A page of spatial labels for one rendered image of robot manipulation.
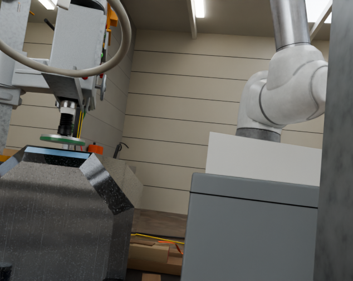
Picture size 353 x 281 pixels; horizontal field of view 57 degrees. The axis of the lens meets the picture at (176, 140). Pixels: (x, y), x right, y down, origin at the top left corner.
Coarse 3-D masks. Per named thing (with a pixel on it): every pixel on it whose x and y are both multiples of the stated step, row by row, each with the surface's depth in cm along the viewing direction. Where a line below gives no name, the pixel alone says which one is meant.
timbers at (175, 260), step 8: (176, 256) 297; (136, 264) 255; (144, 264) 255; (152, 264) 254; (160, 264) 254; (168, 264) 253; (176, 264) 254; (160, 272) 253; (168, 272) 253; (176, 272) 252
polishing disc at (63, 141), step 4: (68, 136) 162; (44, 140) 165; (48, 140) 160; (52, 140) 157; (56, 140) 153; (60, 140) 153; (64, 140) 154; (68, 140) 155; (72, 140) 156; (76, 140) 158; (68, 144) 174; (72, 144) 170; (76, 144) 165; (80, 144) 162; (84, 144) 164
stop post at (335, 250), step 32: (352, 0) 26; (352, 32) 25; (352, 64) 25; (352, 96) 24; (352, 128) 24; (352, 160) 23; (320, 192) 28; (352, 192) 23; (320, 224) 27; (352, 224) 22; (320, 256) 26; (352, 256) 22
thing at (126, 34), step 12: (108, 0) 93; (120, 12) 96; (120, 24) 101; (0, 48) 111; (120, 48) 110; (24, 60) 117; (120, 60) 115; (60, 72) 122; (72, 72) 122; (84, 72) 122; (96, 72) 121
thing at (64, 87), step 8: (48, 72) 121; (48, 80) 130; (56, 80) 129; (64, 80) 128; (72, 80) 126; (56, 88) 141; (64, 88) 140; (72, 88) 138; (80, 88) 151; (56, 96) 157; (64, 96) 156; (72, 96) 154; (80, 96) 157; (56, 104) 183; (80, 104) 168
